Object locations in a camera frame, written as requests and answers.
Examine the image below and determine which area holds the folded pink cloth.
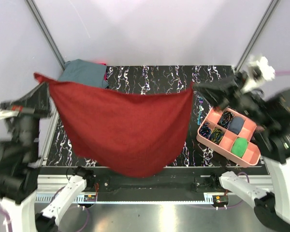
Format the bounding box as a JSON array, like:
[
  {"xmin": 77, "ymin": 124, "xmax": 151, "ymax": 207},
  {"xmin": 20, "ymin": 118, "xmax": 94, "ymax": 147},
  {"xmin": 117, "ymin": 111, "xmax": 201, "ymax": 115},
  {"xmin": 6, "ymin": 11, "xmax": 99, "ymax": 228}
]
[{"xmin": 95, "ymin": 62, "xmax": 107, "ymax": 81}]

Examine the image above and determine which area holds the dark red cloth napkin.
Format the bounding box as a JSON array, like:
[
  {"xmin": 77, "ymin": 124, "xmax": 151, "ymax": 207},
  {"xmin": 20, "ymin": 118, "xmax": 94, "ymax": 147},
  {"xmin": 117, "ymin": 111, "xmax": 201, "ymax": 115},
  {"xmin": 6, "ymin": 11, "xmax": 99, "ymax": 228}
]
[{"xmin": 34, "ymin": 73, "xmax": 193, "ymax": 177}]

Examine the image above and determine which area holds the fork with teal handle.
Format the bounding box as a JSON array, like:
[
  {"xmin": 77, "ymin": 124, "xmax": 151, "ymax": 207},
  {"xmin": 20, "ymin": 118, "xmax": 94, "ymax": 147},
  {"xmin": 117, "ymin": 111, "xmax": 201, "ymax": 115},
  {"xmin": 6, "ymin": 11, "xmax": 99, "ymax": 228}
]
[{"xmin": 197, "ymin": 97, "xmax": 204, "ymax": 125}]

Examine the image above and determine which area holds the blue dotted rolled sock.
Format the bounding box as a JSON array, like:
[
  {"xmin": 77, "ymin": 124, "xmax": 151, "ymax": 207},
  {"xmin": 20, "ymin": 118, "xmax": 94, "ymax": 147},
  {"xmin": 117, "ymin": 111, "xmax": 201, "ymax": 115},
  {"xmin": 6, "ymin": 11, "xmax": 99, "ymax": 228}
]
[{"xmin": 199, "ymin": 122, "xmax": 211, "ymax": 139}]

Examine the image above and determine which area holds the left aluminium frame post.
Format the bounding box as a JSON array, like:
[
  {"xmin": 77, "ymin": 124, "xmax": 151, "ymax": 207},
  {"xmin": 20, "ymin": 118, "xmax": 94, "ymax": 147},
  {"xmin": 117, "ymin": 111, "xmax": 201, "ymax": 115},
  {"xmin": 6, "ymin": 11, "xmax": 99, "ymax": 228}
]
[{"xmin": 25, "ymin": 0, "xmax": 65, "ymax": 70}]

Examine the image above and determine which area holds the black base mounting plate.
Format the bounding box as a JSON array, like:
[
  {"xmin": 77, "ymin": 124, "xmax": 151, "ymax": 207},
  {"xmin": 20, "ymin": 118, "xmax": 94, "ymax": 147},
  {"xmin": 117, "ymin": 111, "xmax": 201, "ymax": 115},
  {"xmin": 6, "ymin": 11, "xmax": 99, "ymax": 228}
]
[{"xmin": 70, "ymin": 166, "xmax": 240, "ymax": 203}]

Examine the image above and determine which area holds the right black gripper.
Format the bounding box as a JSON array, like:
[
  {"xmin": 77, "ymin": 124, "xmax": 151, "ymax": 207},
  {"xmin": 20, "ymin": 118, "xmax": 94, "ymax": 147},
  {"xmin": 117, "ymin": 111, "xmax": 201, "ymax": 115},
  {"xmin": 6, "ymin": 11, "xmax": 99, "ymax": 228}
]
[{"xmin": 191, "ymin": 68, "xmax": 273, "ymax": 125}]

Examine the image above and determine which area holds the dark patterned rolled sock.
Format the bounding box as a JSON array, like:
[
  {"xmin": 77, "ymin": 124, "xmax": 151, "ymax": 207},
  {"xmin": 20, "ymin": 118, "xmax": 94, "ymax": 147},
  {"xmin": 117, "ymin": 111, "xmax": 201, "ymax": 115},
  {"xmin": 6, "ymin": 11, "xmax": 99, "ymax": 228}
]
[{"xmin": 218, "ymin": 111, "xmax": 233, "ymax": 129}]

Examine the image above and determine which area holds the right aluminium frame post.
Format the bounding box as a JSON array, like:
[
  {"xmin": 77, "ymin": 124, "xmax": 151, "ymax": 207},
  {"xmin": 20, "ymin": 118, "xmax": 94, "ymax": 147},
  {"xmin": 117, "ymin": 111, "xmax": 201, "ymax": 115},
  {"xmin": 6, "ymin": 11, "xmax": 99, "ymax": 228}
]
[{"xmin": 234, "ymin": 0, "xmax": 281, "ymax": 71}]

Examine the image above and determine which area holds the yellow blue rolled sock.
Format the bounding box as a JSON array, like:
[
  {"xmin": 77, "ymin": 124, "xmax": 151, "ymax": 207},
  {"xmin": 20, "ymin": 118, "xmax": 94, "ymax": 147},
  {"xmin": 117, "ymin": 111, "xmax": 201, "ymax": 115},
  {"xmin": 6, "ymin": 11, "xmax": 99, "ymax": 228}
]
[{"xmin": 209, "ymin": 128, "xmax": 224, "ymax": 144}]

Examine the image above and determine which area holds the pink divided organizer tray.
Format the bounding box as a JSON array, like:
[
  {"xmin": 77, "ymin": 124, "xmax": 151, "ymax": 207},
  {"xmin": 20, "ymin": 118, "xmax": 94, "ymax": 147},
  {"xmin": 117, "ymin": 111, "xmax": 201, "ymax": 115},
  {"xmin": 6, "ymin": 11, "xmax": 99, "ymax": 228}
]
[{"xmin": 196, "ymin": 108, "xmax": 261, "ymax": 168}]

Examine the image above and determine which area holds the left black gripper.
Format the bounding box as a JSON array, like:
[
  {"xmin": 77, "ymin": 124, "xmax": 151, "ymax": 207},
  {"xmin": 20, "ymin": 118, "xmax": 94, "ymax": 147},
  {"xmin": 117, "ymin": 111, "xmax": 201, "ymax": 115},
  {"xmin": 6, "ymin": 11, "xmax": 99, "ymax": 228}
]
[{"xmin": 2, "ymin": 79, "xmax": 56, "ymax": 158}]

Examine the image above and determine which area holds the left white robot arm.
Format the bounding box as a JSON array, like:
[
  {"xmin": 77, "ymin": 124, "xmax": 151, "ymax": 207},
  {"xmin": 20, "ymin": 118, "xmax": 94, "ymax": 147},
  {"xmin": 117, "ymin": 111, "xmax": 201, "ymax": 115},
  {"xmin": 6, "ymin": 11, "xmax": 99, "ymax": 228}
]
[{"xmin": 0, "ymin": 83, "xmax": 95, "ymax": 232}]

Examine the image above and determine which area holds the grey-blue rolled sock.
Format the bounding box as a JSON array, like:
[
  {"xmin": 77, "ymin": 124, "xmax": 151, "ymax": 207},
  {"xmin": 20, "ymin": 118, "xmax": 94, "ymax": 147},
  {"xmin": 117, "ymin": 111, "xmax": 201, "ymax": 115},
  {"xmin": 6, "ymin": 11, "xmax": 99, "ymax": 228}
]
[{"xmin": 228, "ymin": 116, "xmax": 245, "ymax": 135}]

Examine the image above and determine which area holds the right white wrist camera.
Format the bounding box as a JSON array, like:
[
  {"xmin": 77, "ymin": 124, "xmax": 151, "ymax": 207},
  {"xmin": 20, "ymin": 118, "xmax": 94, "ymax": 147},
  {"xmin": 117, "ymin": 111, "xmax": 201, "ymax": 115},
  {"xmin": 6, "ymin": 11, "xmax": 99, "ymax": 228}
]
[{"xmin": 241, "ymin": 56, "xmax": 275, "ymax": 93}]

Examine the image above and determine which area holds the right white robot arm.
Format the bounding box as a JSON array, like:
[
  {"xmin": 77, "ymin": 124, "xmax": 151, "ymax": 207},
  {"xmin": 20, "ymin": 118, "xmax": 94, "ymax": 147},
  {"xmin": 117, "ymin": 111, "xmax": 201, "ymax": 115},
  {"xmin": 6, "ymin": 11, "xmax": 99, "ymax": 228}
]
[{"xmin": 193, "ymin": 72, "xmax": 290, "ymax": 232}]

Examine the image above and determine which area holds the green rolled sock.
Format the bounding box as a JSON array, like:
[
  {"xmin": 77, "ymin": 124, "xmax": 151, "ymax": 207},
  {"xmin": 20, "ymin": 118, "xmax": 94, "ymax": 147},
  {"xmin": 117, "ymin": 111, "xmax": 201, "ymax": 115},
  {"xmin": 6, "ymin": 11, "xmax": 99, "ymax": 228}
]
[{"xmin": 231, "ymin": 137, "xmax": 248, "ymax": 158}]

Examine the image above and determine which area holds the aluminium frame post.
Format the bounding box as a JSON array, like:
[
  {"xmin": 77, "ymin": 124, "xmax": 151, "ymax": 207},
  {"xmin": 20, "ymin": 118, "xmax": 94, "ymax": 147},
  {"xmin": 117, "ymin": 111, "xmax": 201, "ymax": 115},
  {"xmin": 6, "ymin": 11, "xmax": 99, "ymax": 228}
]
[
  {"xmin": 234, "ymin": 0, "xmax": 281, "ymax": 71},
  {"xmin": 25, "ymin": 0, "xmax": 65, "ymax": 70}
]

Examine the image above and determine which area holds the folded grey-blue cloth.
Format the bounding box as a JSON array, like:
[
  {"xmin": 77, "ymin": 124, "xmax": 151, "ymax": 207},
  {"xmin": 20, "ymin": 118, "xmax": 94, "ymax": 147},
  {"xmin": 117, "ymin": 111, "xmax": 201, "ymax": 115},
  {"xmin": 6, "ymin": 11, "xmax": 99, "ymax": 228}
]
[{"xmin": 58, "ymin": 59, "xmax": 109, "ymax": 88}]

